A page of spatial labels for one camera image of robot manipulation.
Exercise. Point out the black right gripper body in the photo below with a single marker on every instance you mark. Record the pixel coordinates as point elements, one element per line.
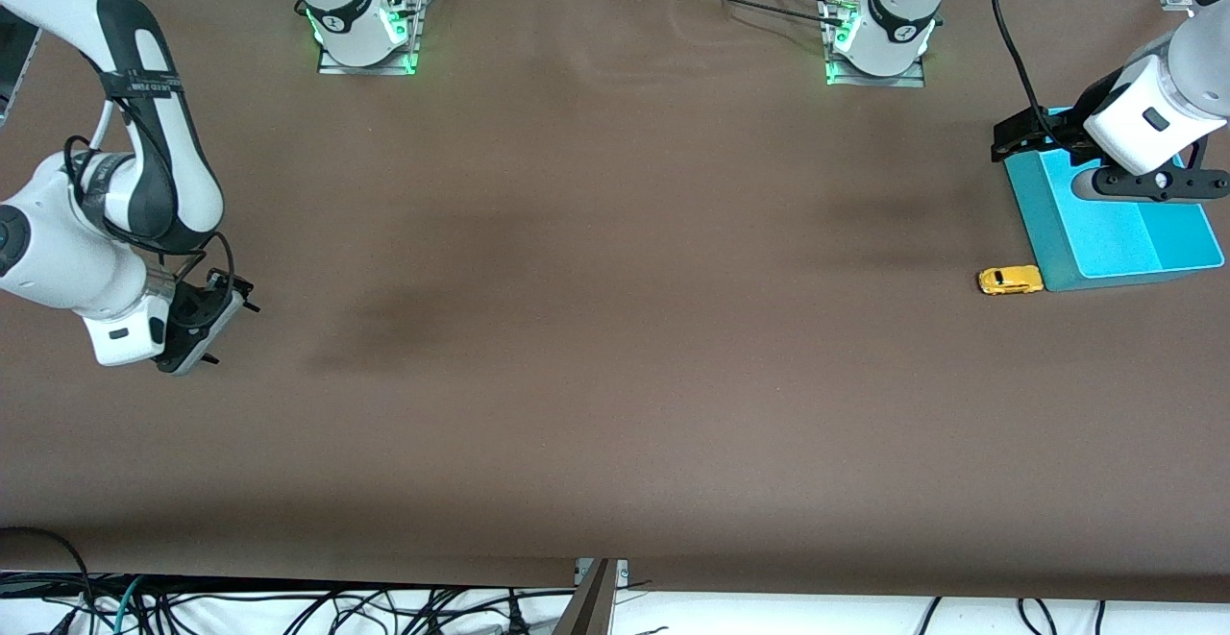
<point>188,309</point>

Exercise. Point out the dark metal post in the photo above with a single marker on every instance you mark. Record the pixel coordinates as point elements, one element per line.
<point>588,606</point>

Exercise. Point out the teal plastic tray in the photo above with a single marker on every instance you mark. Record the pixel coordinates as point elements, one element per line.
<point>1134,241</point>

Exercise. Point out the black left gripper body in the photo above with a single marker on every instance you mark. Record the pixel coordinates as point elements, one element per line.
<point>1061,134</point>

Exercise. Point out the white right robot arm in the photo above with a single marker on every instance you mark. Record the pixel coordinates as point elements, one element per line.
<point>58,260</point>

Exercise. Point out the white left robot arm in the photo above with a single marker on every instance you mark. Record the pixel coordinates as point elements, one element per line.
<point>894,1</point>

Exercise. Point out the silver table edge bracket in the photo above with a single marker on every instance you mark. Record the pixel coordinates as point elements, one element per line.
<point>623,573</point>

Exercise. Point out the brown table cover sheet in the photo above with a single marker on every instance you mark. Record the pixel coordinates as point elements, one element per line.
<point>615,376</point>

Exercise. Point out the yellow toy beetle car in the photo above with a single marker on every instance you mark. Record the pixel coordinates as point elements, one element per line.
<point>1009,280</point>

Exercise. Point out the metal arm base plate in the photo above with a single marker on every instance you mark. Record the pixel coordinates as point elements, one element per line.
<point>370,68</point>
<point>903,81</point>

